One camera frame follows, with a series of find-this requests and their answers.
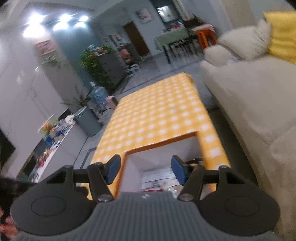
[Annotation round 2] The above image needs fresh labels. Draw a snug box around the clear bag chocolate pastry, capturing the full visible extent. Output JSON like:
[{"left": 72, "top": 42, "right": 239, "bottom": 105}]
[{"left": 141, "top": 178, "right": 183, "bottom": 194}]

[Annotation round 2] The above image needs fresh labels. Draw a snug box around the person left hand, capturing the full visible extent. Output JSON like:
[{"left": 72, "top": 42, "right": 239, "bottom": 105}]
[{"left": 1, "top": 208, "right": 19, "bottom": 240}]

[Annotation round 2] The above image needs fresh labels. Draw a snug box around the orange white storage box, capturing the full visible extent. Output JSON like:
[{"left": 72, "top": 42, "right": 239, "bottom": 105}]
[{"left": 111, "top": 131, "right": 232, "bottom": 200}]

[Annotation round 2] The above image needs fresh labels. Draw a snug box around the white tv cabinet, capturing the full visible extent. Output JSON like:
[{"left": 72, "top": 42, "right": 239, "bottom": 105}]
[{"left": 16, "top": 122, "right": 90, "bottom": 183}]

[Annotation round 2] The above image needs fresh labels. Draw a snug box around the grey trash bin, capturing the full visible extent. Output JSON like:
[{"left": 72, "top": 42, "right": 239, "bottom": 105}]
[{"left": 74, "top": 106, "right": 102, "bottom": 137}]

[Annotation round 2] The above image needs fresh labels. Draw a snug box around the stuffed toy calendar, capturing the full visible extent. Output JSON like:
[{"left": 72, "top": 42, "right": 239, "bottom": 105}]
[{"left": 38, "top": 115, "right": 59, "bottom": 146}]

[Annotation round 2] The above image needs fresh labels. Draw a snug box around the yellow checkered tablecloth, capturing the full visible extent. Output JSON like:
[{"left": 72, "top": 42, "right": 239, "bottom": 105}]
[{"left": 92, "top": 73, "right": 230, "bottom": 170}]

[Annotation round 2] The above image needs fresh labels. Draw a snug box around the pink small heater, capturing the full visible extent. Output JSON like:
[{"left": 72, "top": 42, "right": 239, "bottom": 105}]
[{"left": 105, "top": 95, "right": 118, "bottom": 109}]

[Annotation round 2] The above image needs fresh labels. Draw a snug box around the long-leaf potted plant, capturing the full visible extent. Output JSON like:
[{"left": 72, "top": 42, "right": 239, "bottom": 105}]
[{"left": 60, "top": 84, "right": 90, "bottom": 113}]

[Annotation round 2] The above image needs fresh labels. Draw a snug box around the blue water jug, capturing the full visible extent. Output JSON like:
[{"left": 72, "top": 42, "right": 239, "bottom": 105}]
[{"left": 89, "top": 81, "right": 109, "bottom": 109}]

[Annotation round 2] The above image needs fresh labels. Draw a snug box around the beige sofa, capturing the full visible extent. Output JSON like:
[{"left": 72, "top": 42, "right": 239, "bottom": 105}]
[{"left": 200, "top": 45, "right": 295, "bottom": 240}]

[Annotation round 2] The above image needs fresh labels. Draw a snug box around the dark grey drawer cabinet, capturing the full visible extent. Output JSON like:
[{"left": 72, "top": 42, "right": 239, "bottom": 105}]
[{"left": 97, "top": 53, "right": 125, "bottom": 87}]

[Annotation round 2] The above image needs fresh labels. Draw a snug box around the green leafy potted plant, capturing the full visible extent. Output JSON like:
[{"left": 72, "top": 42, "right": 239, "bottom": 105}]
[{"left": 80, "top": 45, "right": 115, "bottom": 91}]

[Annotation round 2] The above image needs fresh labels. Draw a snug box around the brown wooden door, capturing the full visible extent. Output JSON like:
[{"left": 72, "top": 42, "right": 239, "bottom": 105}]
[{"left": 123, "top": 22, "right": 150, "bottom": 57}]

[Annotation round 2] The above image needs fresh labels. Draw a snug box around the dining table green cloth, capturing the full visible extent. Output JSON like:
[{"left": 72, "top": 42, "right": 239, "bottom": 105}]
[{"left": 153, "top": 26, "right": 200, "bottom": 64}]

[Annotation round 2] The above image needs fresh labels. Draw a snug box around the orange stool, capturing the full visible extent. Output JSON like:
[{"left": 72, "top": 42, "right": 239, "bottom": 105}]
[{"left": 196, "top": 29, "right": 217, "bottom": 49}]

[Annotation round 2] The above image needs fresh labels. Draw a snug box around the beige cushion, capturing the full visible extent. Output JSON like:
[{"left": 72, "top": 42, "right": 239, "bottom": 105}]
[{"left": 218, "top": 19, "right": 271, "bottom": 61}]

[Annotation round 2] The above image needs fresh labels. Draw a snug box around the yellow cushion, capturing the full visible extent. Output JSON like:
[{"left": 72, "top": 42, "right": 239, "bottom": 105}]
[{"left": 263, "top": 11, "right": 296, "bottom": 64}]

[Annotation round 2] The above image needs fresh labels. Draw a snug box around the framed wall picture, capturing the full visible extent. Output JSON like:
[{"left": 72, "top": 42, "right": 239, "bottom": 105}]
[{"left": 35, "top": 39, "right": 57, "bottom": 56}]

